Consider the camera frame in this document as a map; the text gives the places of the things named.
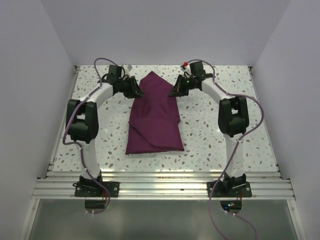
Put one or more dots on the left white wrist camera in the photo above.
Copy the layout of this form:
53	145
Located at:
127	70

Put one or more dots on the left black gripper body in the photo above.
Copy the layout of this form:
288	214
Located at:
126	87

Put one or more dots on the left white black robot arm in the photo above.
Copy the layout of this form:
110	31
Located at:
82	122

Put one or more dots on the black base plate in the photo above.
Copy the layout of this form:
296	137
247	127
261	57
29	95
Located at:
221	191
113	188

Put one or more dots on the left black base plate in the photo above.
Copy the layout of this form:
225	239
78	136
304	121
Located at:
113	188

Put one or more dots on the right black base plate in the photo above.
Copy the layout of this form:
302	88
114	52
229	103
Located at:
221	191

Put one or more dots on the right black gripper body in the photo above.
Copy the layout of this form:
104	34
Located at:
188	84

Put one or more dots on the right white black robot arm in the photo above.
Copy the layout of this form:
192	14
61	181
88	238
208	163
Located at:
233	116

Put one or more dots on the aluminium rail frame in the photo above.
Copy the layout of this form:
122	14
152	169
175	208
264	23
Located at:
177	175

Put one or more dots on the purple cloth mat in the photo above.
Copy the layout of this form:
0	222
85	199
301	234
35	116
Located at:
154	119

